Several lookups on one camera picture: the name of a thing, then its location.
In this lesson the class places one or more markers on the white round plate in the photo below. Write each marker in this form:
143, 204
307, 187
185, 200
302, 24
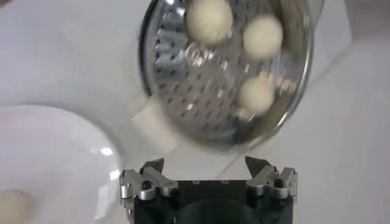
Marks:
61, 152

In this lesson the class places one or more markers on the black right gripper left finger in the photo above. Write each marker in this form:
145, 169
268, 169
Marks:
152, 182

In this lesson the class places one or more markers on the white steamed baozi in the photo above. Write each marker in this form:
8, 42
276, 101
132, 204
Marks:
255, 95
12, 208
262, 36
208, 21

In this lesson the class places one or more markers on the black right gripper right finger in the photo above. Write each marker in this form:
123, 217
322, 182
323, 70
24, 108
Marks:
268, 181

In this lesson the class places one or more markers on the perforated steel steamer basket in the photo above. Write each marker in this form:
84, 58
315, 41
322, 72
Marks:
198, 91

